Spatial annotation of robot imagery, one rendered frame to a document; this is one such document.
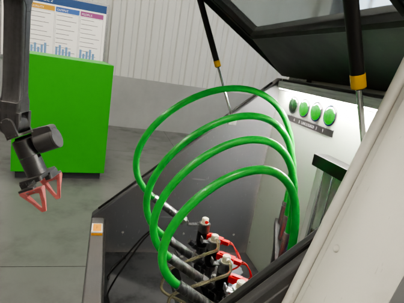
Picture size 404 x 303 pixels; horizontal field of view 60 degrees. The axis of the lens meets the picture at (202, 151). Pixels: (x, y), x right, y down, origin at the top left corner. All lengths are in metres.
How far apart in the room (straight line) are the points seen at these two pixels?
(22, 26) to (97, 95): 2.94
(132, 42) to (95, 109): 3.38
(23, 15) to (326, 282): 0.91
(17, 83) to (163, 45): 6.24
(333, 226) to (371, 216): 0.06
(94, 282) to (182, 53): 6.60
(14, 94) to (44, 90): 2.87
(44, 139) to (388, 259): 0.87
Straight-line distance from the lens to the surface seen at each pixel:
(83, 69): 3.90
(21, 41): 1.04
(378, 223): 0.42
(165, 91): 7.21
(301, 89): 0.98
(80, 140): 4.02
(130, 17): 7.14
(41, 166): 1.08
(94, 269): 0.90
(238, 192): 1.19
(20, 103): 1.05
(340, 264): 0.45
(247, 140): 0.61
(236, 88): 0.76
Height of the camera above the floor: 1.45
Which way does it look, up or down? 14 degrees down
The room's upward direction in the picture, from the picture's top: 9 degrees clockwise
